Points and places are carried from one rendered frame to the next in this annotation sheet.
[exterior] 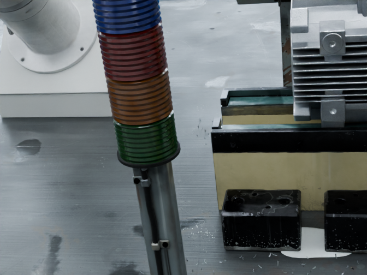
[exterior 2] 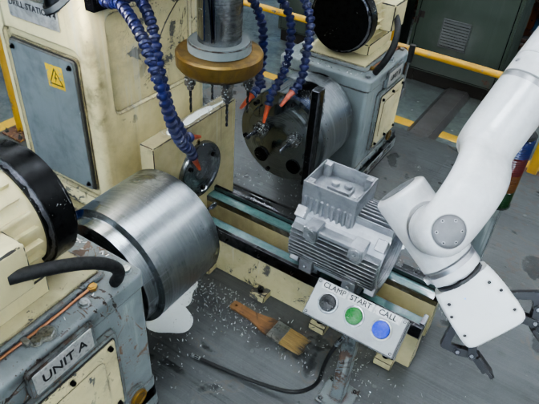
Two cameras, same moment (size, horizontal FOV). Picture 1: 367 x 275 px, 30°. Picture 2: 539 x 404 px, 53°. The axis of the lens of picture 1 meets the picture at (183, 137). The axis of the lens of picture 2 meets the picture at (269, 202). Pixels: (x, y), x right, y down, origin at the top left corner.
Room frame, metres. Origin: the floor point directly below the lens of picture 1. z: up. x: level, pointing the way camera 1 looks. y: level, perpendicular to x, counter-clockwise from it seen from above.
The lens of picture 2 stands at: (1.74, -0.18, 1.78)
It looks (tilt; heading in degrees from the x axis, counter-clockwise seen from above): 38 degrees down; 196
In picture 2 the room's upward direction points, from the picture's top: 5 degrees clockwise
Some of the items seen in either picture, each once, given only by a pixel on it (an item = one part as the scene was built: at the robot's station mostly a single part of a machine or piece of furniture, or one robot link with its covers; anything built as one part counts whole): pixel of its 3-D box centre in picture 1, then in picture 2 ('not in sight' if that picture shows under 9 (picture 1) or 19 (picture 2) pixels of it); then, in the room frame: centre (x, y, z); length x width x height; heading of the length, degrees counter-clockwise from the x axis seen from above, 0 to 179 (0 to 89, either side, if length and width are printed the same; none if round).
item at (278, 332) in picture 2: not in sight; (267, 325); (0.97, -0.39, 0.80); 0.21 x 0.05 x 0.01; 74
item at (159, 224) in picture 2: not in sight; (122, 260); (1.11, -0.64, 1.04); 0.37 x 0.25 x 0.25; 166
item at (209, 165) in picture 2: not in sight; (201, 170); (0.74, -0.65, 1.02); 0.15 x 0.02 x 0.15; 166
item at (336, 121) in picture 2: not in sight; (302, 119); (0.44, -0.48, 1.04); 0.41 x 0.25 x 0.25; 166
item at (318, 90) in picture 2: not in sight; (312, 139); (0.67, -0.40, 1.12); 0.04 x 0.03 x 0.26; 76
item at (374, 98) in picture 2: not in sight; (342, 102); (0.19, -0.42, 0.99); 0.35 x 0.31 x 0.37; 166
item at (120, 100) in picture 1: (139, 90); (505, 178); (0.60, 0.04, 1.10); 0.06 x 0.06 x 0.04
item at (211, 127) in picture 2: not in sight; (181, 175); (0.73, -0.71, 0.97); 0.30 x 0.11 x 0.34; 166
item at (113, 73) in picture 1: (132, 46); (512, 161); (0.60, 0.04, 1.14); 0.06 x 0.06 x 0.04
